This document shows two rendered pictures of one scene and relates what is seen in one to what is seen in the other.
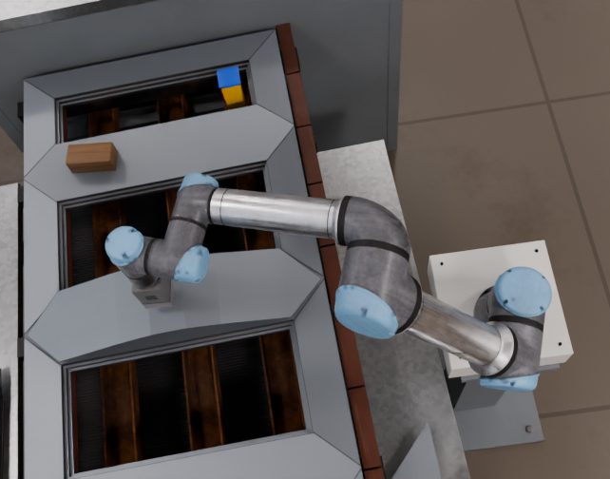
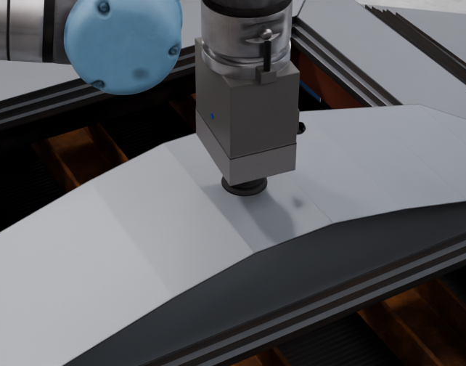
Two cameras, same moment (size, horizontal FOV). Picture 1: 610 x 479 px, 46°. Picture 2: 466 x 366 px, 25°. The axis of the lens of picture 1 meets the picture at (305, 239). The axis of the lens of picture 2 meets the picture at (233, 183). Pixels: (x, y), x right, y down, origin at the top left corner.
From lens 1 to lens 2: 159 cm
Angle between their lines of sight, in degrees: 73
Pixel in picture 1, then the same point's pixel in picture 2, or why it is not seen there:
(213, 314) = (114, 189)
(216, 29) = not seen: outside the picture
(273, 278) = not seen: outside the picture
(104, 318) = (366, 144)
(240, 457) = (0, 88)
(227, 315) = (81, 202)
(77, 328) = (419, 139)
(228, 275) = (111, 274)
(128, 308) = (318, 155)
